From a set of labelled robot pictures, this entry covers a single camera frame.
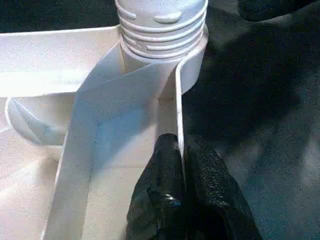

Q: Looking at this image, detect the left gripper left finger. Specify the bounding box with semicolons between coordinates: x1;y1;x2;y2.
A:
126;132;187;240

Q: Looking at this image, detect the white plastic table top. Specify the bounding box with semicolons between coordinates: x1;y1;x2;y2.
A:
0;23;210;240

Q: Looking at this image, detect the white plastic table leg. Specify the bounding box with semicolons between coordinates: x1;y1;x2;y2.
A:
114;0;209;60

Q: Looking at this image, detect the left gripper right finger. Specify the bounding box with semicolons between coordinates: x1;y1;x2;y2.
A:
184;135;263;240

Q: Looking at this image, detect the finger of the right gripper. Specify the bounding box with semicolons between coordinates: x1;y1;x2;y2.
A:
238;0;320;22

